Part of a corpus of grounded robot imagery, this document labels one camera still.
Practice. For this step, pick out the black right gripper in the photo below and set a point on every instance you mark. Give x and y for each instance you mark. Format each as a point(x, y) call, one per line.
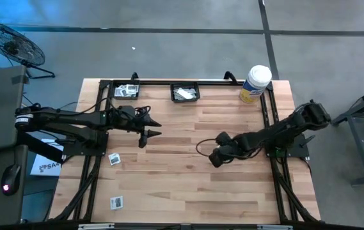
point(229, 148)

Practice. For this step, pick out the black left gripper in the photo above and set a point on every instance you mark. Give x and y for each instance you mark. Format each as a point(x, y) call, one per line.
point(130, 118)

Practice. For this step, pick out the long white gauze packet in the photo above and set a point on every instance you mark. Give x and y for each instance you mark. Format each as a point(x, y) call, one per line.
point(176, 95)
point(194, 92)
point(185, 94)

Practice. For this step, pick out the square white printed packet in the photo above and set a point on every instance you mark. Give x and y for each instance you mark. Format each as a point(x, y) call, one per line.
point(114, 159)
point(116, 202)
point(120, 91)
point(131, 89)

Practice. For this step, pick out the black plastic bin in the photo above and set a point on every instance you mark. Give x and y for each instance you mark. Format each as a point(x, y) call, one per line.
point(185, 85)
point(127, 82)

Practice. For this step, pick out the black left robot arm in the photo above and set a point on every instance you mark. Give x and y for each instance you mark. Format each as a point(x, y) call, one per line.
point(66, 119)

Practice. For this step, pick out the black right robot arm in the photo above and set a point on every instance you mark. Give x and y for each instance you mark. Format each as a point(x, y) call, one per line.
point(284, 129)

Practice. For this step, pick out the yellow wipes canister white lid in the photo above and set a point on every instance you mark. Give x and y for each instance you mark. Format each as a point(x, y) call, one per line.
point(255, 83)

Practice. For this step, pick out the black base lever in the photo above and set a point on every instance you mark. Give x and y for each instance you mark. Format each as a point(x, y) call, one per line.
point(308, 140)

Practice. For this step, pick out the white printed paper sign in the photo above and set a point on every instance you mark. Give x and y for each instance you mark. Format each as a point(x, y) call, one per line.
point(45, 166)

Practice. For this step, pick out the black support bar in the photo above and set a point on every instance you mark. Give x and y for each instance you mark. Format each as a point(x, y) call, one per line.
point(37, 146)

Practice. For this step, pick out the grey metal cart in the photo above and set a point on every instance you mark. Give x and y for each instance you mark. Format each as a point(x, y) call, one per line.
point(360, 103)

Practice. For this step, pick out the black computer mouse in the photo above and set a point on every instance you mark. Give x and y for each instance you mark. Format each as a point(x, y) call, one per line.
point(10, 179)

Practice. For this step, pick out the black floor fan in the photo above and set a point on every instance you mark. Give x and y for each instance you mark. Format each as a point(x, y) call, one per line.
point(12, 44)

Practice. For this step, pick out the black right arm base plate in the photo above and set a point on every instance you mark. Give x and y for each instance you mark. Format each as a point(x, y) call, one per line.
point(297, 153)

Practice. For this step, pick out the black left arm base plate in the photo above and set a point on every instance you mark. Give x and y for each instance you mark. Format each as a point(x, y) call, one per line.
point(79, 150)

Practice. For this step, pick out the silver metal bracket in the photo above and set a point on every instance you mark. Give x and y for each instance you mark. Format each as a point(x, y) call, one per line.
point(95, 227)
point(274, 227)

